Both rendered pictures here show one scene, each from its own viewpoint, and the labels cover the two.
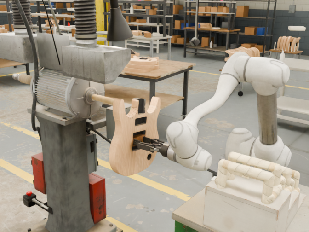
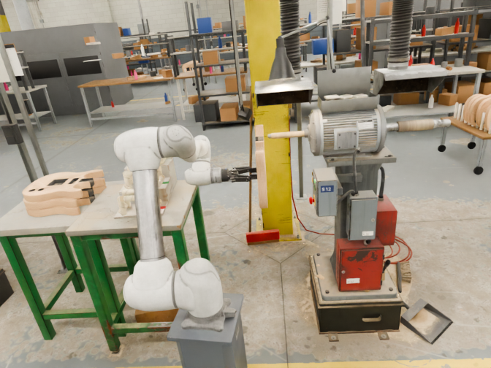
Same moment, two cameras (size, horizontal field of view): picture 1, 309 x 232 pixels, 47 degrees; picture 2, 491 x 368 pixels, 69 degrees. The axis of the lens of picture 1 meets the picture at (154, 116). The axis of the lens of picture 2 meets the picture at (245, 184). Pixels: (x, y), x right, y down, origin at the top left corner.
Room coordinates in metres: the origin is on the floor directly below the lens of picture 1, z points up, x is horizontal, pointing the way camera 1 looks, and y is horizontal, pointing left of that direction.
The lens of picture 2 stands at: (3.20, -1.01, 1.85)
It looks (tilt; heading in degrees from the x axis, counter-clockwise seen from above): 25 degrees down; 147
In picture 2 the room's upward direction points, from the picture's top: 6 degrees counter-clockwise
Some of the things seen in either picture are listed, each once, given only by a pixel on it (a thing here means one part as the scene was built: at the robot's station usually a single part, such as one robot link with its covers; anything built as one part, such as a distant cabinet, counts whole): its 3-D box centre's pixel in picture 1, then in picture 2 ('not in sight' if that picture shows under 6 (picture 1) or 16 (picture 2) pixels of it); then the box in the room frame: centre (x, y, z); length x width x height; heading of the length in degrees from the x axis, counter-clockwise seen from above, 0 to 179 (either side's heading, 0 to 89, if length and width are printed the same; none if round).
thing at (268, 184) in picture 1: (267, 189); not in sight; (1.05, -0.38, 1.15); 0.03 x 0.03 x 0.09
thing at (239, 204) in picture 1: (245, 209); (151, 174); (1.14, -0.34, 1.02); 0.27 x 0.15 x 0.17; 55
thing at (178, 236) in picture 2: not in sight; (189, 293); (1.64, -0.44, 0.45); 0.05 x 0.05 x 0.90; 52
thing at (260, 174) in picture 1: (245, 170); not in sight; (1.10, -0.32, 1.20); 0.20 x 0.03 x 0.03; 54
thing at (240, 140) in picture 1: (240, 145); (199, 284); (2.08, -0.55, 0.87); 0.18 x 0.16 x 0.22; 56
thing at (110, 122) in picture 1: (110, 124); (337, 193); (2.10, 0.28, 0.99); 0.24 x 0.21 x 0.26; 52
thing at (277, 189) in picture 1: (273, 192); not in sight; (1.08, -0.42, 1.12); 0.11 x 0.03 x 0.03; 145
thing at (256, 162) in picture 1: (254, 161); not in sight; (1.17, -0.36, 1.20); 0.20 x 0.03 x 0.03; 54
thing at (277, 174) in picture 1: (275, 180); not in sight; (1.12, -0.43, 1.15); 0.03 x 0.03 x 0.09
